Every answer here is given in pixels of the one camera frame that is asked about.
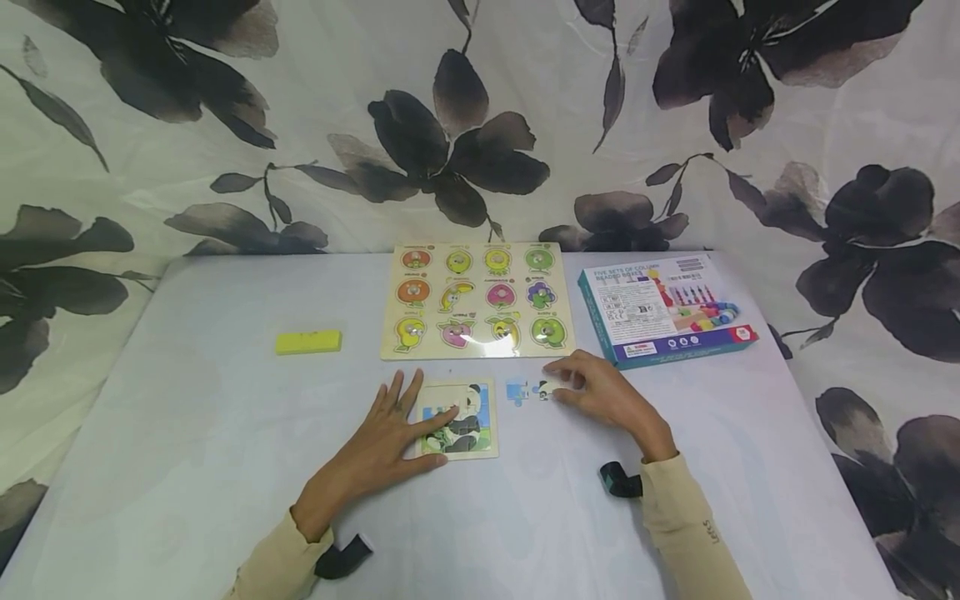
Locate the person's left forearm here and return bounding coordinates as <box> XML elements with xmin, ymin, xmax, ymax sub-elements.
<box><xmin>225</xmin><ymin>510</ymin><xmax>336</xmax><ymax>600</ymax></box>

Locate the person's right forearm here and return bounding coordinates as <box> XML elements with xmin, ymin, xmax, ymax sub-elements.
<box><xmin>638</xmin><ymin>452</ymin><xmax>753</xmax><ymax>600</ymax></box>

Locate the panda jigsaw puzzle tray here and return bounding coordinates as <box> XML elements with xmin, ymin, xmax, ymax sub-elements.
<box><xmin>413</xmin><ymin>378</ymin><xmax>500</xmax><ymax>462</ymax></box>

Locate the blue toy box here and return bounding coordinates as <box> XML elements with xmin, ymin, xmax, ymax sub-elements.
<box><xmin>577</xmin><ymin>252</ymin><xmax>760</xmax><ymax>370</ymax></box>

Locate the black wrist band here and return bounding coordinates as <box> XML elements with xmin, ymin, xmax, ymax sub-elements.
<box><xmin>598</xmin><ymin>461</ymin><xmax>645</xmax><ymax>499</ymax></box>
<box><xmin>313</xmin><ymin>533</ymin><xmax>374</xmax><ymax>581</ymax></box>

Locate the set of fruit peg pieces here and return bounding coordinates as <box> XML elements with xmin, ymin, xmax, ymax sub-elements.
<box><xmin>394</xmin><ymin>247</ymin><xmax>569</xmax><ymax>351</ymax></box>

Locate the person's left hand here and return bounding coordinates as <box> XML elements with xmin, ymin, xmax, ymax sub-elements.
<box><xmin>291</xmin><ymin>369</ymin><xmax>460</xmax><ymax>543</ymax></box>

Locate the yellow rectangular block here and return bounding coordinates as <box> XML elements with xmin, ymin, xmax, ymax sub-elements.
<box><xmin>275</xmin><ymin>329</ymin><xmax>343</xmax><ymax>357</ymax></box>

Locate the wooden fruit peg puzzle board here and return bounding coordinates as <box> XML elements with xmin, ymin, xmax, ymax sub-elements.
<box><xmin>379</xmin><ymin>242</ymin><xmax>578</xmax><ymax>361</ymax></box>

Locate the person's right hand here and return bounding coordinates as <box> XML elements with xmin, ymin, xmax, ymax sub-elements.
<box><xmin>541</xmin><ymin>349</ymin><xmax>680</xmax><ymax>464</ymax></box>

